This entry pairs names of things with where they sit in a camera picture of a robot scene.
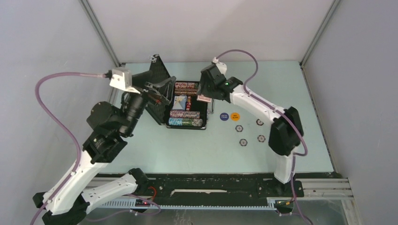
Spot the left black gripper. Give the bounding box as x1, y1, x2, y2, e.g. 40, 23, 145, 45
121, 70, 177, 135

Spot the red playing card deck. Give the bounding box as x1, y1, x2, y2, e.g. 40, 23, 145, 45
197, 95, 212, 103

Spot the blue small blind button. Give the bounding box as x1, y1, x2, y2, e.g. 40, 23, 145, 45
220, 112, 229, 121

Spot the orange big blind button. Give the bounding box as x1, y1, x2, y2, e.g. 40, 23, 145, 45
230, 112, 240, 121

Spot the poker chip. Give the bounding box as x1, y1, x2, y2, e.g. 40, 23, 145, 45
239, 139, 248, 146
256, 119, 264, 126
235, 125, 243, 132
257, 135, 266, 143

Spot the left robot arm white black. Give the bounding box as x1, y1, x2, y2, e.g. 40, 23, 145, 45
33, 72, 176, 225

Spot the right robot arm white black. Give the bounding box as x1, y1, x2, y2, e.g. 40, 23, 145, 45
197, 63, 304, 196

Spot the top red chip row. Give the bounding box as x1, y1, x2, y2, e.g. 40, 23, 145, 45
175, 82, 199, 89

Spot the blue playing card deck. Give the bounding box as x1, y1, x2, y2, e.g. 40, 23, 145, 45
172, 95, 188, 111

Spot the pink chip row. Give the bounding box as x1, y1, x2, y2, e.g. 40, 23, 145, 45
169, 110, 200, 119

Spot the red dice strip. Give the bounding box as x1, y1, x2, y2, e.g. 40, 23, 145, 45
185, 96, 191, 111

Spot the blue green chip row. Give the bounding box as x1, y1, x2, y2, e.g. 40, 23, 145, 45
168, 118, 203, 127

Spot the black poker case base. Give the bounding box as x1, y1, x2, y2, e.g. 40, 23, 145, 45
164, 81, 208, 130

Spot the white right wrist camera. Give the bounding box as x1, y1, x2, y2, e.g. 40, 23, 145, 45
212, 57, 227, 75

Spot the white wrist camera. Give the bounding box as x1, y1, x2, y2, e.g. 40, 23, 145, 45
212, 57, 227, 75
109, 67, 141, 94

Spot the silver case handle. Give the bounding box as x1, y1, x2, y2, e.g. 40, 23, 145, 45
207, 99, 215, 115

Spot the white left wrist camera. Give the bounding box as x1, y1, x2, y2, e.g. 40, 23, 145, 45
109, 67, 141, 94

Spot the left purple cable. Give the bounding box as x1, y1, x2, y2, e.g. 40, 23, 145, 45
29, 72, 111, 225

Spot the white cable duct strip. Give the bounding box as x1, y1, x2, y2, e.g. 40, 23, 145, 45
99, 199, 276, 210

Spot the aluminium rail frame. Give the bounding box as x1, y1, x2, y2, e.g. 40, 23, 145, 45
74, 177, 354, 201

